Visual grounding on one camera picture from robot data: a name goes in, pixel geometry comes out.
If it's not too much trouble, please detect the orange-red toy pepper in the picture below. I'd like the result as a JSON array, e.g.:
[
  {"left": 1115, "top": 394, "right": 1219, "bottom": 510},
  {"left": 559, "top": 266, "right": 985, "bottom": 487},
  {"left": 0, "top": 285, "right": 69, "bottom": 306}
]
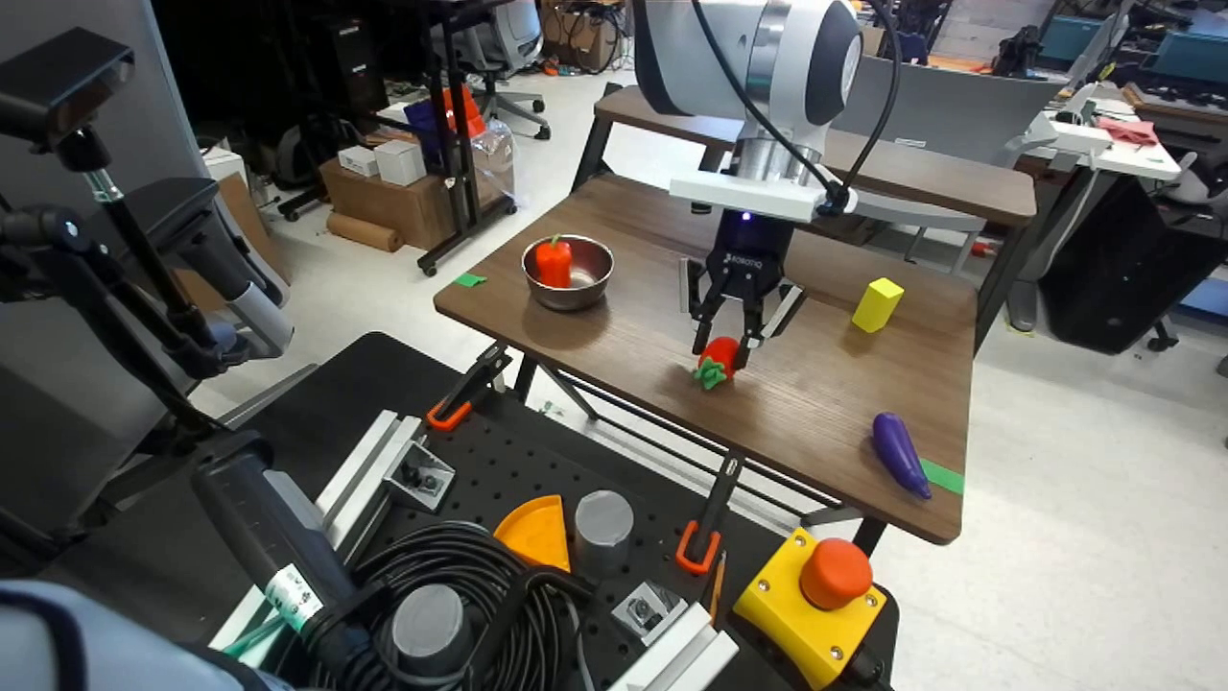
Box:
[{"left": 528, "top": 236, "right": 577, "bottom": 290}]

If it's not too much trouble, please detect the black fabric chair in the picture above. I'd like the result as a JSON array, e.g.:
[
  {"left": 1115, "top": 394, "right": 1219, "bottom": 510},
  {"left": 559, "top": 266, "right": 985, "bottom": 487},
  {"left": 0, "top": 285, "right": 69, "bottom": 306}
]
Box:
[{"left": 1036, "top": 170, "right": 1228, "bottom": 359}]

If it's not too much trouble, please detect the yellow emergency stop orange button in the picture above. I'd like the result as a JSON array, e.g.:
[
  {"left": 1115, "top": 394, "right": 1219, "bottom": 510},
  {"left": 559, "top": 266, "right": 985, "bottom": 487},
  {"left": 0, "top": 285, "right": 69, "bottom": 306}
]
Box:
[{"left": 730, "top": 526, "right": 891, "bottom": 691}]

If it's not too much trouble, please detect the black cable coil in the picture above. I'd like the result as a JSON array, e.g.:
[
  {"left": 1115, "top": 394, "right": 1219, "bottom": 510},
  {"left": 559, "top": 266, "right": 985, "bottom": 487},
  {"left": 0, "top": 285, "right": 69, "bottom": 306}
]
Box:
[{"left": 297, "top": 513, "right": 599, "bottom": 691}]

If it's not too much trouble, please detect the cardboard box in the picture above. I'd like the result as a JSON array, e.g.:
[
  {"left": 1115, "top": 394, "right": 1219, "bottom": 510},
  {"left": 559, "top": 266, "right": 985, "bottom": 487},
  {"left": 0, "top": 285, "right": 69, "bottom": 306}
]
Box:
[{"left": 315, "top": 148, "right": 462, "bottom": 252}]

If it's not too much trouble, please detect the aluminium extrusion rail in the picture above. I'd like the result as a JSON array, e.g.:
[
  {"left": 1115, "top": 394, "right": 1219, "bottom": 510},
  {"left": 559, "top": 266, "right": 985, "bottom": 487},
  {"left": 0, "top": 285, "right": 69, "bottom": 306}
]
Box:
[
  {"left": 605, "top": 599, "right": 744, "bottom": 691},
  {"left": 306, "top": 405, "right": 434, "bottom": 522}
]

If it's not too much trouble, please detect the brown wooden desk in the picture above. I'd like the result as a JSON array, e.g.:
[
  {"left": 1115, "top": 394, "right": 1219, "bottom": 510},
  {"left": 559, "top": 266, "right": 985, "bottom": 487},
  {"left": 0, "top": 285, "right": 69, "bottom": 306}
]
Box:
[{"left": 573, "top": 82, "right": 1042, "bottom": 266}]

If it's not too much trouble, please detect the purple toy eggplant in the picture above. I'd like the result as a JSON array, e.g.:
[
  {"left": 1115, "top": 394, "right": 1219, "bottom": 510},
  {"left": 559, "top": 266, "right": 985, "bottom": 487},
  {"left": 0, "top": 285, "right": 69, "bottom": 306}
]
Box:
[{"left": 867, "top": 409, "right": 938, "bottom": 504}]

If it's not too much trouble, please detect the black wheeled office chair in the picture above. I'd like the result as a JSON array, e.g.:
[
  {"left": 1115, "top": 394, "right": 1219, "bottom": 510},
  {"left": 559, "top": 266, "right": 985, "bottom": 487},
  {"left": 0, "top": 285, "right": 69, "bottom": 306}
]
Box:
[{"left": 462, "top": 0, "right": 556, "bottom": 144}]

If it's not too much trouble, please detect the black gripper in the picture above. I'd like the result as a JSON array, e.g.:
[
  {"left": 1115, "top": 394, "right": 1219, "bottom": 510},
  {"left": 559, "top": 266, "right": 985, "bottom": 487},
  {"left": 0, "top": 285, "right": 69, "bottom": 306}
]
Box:
[{"left": 686, "top": 206, "right": 793, "bottom": 358}]

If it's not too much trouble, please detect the black clamp orange handle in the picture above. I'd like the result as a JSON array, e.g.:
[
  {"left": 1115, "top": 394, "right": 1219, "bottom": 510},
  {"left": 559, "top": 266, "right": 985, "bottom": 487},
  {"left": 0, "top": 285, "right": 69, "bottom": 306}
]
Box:
[
  {"left": 673, "top": 444, "right": 748, "bottom": 581},
  {"left": 421, "top": 336, "right": 514, "bottom": 436}
]

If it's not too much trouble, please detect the black perforated mounting board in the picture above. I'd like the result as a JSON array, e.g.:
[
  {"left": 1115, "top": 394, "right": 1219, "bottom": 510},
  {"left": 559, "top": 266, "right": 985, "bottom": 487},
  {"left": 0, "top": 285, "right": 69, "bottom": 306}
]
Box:
[{"left": 51, "top": 331, "right": 903, "bottom": 691}]

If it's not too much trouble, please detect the white desk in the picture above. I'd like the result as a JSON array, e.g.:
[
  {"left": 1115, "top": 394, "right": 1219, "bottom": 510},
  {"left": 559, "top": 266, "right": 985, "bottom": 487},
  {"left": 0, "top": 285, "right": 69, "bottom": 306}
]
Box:
[{"left": 1000, "top": 82, "right": 1188, "bottom": 336}]

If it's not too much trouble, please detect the black floor stand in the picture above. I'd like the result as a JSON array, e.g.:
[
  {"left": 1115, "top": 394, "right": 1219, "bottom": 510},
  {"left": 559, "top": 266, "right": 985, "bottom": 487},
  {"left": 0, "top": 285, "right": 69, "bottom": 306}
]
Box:
[{"left": 411, "top": 0, "right": 523, "bottom": 280}]

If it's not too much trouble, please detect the black camera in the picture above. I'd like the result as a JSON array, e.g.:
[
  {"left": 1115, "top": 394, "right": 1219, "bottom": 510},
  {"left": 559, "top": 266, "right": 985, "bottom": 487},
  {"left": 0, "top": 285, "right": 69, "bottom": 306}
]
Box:
[{"left": 0, "top": 25, "right": 138, "bottom": 148}]

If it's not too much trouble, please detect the orange wedge block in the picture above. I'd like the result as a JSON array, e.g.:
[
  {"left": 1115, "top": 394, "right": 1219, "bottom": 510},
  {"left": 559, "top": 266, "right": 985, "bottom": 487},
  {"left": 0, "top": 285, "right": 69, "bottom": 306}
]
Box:
[{"left": 490, "top": 492, "right": 577, "bottom": 576}]

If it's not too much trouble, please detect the pale grey robot base housing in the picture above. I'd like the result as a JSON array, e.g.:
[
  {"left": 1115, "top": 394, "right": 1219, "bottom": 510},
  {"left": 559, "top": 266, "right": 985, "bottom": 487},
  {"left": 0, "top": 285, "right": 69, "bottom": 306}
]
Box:
[{"left": 0, "top": 576, "right": 266, "bottom": 691}]

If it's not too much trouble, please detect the red toy tomato green leaf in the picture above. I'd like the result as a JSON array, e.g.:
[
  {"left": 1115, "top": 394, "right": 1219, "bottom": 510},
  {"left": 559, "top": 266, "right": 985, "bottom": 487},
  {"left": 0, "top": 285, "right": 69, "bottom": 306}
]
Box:
[{"left": 692, "top": 335, "right": 744, "bottom": 394}]

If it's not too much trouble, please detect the small metal corner bracket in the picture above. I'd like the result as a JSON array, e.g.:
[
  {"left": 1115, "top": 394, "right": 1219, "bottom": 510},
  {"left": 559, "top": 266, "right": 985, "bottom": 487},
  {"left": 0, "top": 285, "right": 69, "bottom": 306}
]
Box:
[
  {"left": 384, "top": 436, "right": 462, "bottom": 513},
  {"left": 605, "top": 581, "right": 692, "bottom": 650}
]

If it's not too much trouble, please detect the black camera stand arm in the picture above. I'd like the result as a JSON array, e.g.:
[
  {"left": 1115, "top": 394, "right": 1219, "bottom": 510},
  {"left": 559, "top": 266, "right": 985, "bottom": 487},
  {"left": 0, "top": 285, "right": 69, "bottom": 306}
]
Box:
[{"left": 0, "top": 125, "right": 299, "bottom": 435}]

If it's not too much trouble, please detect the yellow block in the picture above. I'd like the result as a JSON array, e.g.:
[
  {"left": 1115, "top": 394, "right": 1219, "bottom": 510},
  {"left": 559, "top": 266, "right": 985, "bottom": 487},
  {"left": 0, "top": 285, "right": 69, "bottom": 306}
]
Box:
[{"left": 847, "top": 272, "right": 911, "bottom": 341}]

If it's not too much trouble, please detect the steel bowl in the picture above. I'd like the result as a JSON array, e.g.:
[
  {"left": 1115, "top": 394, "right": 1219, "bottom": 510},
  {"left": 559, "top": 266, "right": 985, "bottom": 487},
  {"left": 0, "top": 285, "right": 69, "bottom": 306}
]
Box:
[{"left": 518, "top": 229, "right": 618, "bottom": 313}]

